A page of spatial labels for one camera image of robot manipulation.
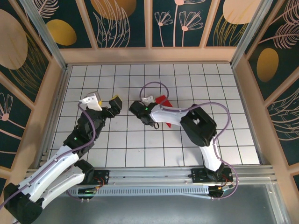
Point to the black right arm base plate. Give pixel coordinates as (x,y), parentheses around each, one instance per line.
(198,175)

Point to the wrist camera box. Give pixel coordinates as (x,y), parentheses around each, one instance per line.
(92,101)
(137,108)

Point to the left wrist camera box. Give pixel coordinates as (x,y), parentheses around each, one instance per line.
(92,101)

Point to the long aluminium base rail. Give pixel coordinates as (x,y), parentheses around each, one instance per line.
(151,175)

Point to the aluminium corner post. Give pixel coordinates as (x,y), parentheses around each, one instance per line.
(252,35)
(45,35)

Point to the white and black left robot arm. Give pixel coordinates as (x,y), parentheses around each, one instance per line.
(21,205)

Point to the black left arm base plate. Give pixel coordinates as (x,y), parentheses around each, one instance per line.
(102,175)

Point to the small circuit board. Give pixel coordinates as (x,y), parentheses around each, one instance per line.
(218,190)
(87,191)

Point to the grey metal sheet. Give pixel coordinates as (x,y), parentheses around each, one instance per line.
(149,210)

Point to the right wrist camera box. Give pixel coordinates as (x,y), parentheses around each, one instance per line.
(137,108)

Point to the aluminium side rail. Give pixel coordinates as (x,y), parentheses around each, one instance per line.
(55,116)

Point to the red paper sheet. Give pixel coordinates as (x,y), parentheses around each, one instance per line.
(162,100)

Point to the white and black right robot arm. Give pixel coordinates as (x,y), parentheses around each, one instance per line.
(198,126)

